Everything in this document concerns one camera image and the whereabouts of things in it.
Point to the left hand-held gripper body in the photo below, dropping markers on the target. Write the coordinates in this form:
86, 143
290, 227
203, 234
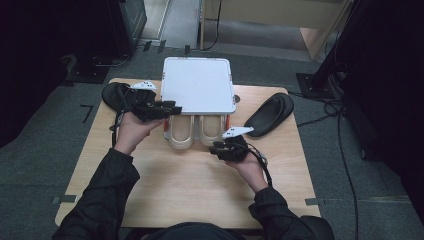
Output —
146, 106

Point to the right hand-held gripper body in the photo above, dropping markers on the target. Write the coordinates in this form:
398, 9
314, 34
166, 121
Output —
233, 150

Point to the beige clog shoe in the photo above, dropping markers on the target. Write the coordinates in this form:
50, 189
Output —
210, 130
181, 133

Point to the black slipper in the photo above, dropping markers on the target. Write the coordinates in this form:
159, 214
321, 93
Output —
113, 95
268, 115

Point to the person's right hand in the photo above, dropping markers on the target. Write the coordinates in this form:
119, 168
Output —
250, 171

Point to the person's left hand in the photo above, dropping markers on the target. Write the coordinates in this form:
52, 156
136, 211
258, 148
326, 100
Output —
131, 131

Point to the round table grommet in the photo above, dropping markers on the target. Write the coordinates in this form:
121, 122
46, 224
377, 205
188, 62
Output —
237, 98

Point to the black stand base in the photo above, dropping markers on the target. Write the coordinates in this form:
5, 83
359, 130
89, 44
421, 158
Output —
90, 71

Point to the person's torso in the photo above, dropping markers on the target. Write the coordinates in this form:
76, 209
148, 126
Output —
193, 231

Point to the dark cabinet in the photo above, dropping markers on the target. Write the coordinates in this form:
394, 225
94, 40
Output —
128, 23

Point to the grey tape strip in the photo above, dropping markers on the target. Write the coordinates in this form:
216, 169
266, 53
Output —
65, 199
312, 201

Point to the black metal stand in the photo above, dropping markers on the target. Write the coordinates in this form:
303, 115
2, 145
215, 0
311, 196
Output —
320, 80

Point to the wooden cabinet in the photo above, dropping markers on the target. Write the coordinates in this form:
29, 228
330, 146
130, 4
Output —
276, 16

